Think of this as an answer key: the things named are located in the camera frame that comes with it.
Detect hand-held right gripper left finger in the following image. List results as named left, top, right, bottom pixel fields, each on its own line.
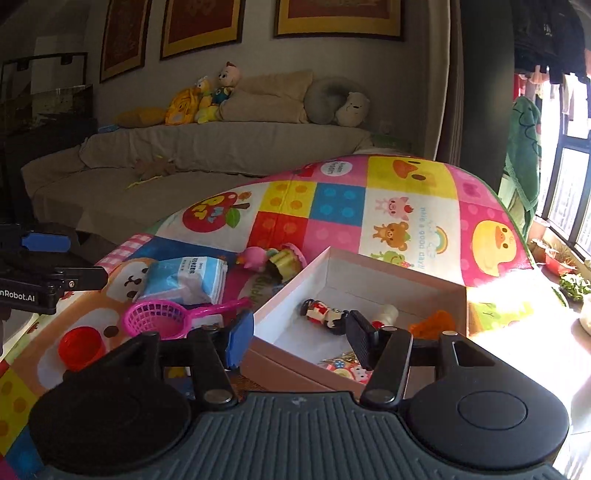
left=104, top=309, right=256, bottom=408

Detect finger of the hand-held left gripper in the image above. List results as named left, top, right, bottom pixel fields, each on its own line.
left=44, top=264, right=110, bottom=291
left=19, top=232, right=72, bottom=254

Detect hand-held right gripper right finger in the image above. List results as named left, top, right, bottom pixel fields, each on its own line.
left=345, top=310, right=498, bottom=406

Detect pink cardboard box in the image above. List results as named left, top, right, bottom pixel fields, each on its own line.
left=245, top=246, right=470, bottom=400

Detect red plastic cup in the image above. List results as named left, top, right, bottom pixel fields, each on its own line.
left=58, top=326, right=108, bottom=372

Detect pink toy net scoop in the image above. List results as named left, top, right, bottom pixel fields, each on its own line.
left=122, top=297, right=253, bottom=343

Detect pink toy pig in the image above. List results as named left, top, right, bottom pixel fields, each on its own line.
left=236, top=246, right=279, bottom=274

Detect toy cupcake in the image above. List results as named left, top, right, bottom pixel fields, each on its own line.
left=268, top=242, right=308, bottom=283

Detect colourful cartoon sticker pack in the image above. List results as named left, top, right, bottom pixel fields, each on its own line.
left=318, top=353, right=375, bottom=384

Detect small white bottle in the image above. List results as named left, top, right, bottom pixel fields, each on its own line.
left=372, top=304, right=399, bottom=331

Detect cartoon mouse figure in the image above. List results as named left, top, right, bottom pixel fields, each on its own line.
left=300, top=298, right=351, bottom=336

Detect orange plastic toy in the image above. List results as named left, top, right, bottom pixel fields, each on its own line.
left=408, top=310, right=459, bottom=338

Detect dark cabinet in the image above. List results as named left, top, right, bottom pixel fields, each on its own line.
left=0, top=119, right=99, bottom=228

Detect brown plush toy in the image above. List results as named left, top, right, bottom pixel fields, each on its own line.
left=133, top=157, right=177, bottom=182

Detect colourful cartoon play mat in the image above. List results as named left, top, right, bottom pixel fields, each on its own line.
left=0, top=154, right=571, bottom=480

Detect glass fish tank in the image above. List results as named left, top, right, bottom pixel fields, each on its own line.
left=0, top=52, right=96, bottom=136

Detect yellow cushion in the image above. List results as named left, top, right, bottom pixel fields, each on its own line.
left=115, top=107, right=166, bottom=129

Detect grey covered sofa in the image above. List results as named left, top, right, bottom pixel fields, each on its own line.
left=21, top=124, right=419, bottom=243

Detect yellow duck plush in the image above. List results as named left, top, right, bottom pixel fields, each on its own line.
left=193, top=76, right=221, bottom=124

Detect potted plants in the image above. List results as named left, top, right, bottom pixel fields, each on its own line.
left=530, top=231, right=591, bottom=305

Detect gold framed red picture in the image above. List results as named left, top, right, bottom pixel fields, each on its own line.
left=99, top=0, right=153, bottom=84
left=160, top=0, right=247, bottom=61
left=273, top=0, right=406, bottom=42

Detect beige pillow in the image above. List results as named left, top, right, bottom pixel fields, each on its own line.
left=236, top=69, right=314, bottom=101
left=219, top=89, right=310, bottom=125

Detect white bear plush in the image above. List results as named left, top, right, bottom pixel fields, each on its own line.
left=334, top=91, right=371, bottom=128

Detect big-headed doll plush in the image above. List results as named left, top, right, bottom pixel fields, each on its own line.
left=211, top=61, right=239, bottom=108

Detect grey plush animal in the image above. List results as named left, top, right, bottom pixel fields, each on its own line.
left=304, top=77, right=366, bottom=126

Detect green cartoon towel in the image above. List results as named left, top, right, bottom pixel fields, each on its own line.
left=498, top=95, right=542, bottom=232

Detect hanging dark clothes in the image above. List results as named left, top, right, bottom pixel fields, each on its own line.
left=512, top=0, right=591, bottom=85

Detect black window frame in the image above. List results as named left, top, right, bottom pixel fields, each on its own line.
left=537, top=131, right=591, bottom=260

